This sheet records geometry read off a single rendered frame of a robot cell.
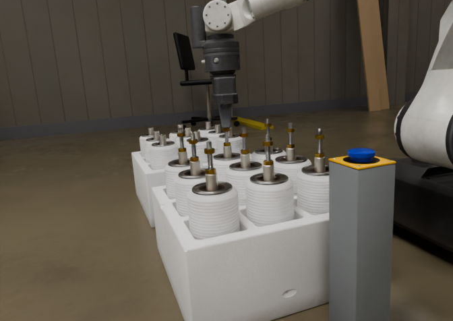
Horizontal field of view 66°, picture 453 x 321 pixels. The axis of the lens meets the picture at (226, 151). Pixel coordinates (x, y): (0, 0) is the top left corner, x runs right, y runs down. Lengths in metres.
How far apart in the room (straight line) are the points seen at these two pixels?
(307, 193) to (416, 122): 0.25
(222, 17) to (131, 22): 3.11
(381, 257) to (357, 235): 0.07
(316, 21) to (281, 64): 0.67
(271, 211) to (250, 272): 0.12
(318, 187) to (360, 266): 0.19
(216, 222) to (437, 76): 0.51
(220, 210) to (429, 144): 0.41
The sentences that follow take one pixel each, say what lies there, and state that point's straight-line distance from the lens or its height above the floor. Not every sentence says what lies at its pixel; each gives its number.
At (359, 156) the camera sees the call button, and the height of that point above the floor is 0.32.
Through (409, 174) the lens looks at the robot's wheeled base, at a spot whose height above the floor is 0.19.
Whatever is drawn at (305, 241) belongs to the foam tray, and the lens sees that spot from 0.69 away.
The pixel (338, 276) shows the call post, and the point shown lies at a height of 0.12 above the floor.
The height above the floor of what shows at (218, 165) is 0.24.
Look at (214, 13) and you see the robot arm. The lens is 0.84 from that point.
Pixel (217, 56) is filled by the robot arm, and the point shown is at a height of 0.50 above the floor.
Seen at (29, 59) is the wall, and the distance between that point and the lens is 3.94.
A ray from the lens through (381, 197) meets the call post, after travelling 0.58.
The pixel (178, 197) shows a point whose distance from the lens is 0.76.
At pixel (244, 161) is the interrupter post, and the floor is 0.27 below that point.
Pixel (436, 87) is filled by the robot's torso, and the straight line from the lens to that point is 0.79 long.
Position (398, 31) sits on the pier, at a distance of 5.03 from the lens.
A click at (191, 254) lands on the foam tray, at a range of 0.60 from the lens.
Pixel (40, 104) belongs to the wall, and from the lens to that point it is 3.92.
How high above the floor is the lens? 0.45
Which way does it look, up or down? 12 degrees down
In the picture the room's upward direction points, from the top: 3 degrees counter-clockwise
